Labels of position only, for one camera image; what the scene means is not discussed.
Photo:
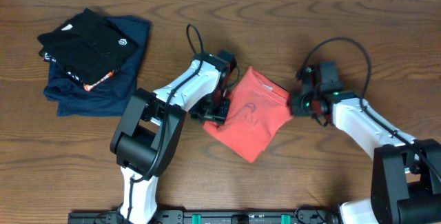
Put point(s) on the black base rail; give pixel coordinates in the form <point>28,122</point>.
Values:
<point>302,216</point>

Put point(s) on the red soccer t-shirt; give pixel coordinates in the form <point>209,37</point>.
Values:
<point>258,108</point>

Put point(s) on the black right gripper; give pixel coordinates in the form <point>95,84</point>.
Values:
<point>296,107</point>

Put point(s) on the folded navy blue shirt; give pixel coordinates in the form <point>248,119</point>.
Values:
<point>110,97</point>

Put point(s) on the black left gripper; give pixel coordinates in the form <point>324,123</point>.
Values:
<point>220,118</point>

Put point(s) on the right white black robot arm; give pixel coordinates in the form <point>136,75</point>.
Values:
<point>405,183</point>

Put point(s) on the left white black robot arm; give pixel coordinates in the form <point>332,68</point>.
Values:
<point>149,130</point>

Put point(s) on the folded black shirt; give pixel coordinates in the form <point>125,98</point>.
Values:
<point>87,42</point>

